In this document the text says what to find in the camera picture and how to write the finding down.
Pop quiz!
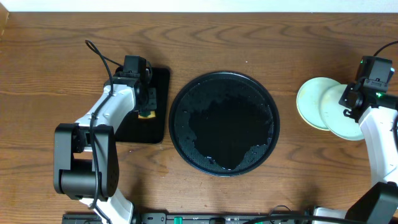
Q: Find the left black cable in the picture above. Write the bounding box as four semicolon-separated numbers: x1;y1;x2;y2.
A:
84;39;125;224

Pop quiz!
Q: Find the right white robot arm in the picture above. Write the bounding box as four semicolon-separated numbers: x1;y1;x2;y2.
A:
313;83;397;223

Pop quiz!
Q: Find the rectangular black tray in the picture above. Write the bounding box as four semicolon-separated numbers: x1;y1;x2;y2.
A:
115;67;171;144

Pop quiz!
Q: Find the round black tray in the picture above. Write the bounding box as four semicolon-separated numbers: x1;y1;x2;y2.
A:
169;71;280;177

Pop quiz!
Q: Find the yellow plate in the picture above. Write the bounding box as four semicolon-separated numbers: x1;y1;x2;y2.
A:
297;105;329;131

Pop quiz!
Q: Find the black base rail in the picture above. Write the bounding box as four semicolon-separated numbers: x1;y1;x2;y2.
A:
61;212;315;224

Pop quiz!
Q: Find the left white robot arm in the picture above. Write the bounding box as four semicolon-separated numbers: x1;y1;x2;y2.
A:
53;77;157;223

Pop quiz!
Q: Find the light blue plate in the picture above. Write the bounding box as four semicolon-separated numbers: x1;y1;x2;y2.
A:
296;77;340;111
319;84;364;141

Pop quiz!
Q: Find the green yellow sponge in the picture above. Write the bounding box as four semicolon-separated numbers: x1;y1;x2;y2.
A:
138;110;156;119

